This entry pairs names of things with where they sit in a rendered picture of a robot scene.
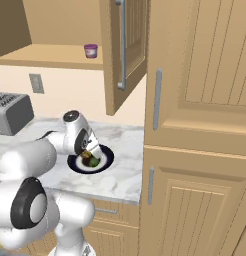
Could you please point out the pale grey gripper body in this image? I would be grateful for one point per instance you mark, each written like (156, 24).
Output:
(95, 147)

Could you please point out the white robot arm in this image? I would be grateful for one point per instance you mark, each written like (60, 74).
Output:
(28, 160)

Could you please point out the brown bread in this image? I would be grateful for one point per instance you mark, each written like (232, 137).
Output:
(85, 155)

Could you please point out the green avocado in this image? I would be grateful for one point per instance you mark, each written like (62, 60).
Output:
(94, 162)

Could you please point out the dark blue plate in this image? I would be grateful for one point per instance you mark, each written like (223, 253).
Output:
(106, 160)

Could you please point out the wooden base cabinet door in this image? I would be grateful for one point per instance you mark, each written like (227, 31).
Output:
(111, 241)

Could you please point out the purple jam jar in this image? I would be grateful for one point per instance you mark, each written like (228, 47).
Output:
(91, 51)

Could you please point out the open wooden cabinet door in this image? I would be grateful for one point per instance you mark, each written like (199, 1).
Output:
(135, 50)

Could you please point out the tall cabinet door with panel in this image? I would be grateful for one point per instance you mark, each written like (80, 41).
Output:
(195, 206)

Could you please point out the large tall cabinet door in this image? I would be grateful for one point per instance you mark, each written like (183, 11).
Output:
(201, 66)

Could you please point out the wooden drawer front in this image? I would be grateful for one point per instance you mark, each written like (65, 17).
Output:
(125, 215)

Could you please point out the grey toaster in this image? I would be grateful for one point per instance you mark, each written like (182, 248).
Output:
(11, 113)

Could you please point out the grey wall outlet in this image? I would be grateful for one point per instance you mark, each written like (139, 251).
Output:
(36, 83)

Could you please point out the open wooden wall cabinet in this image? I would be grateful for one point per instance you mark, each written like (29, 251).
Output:
(51, 36)

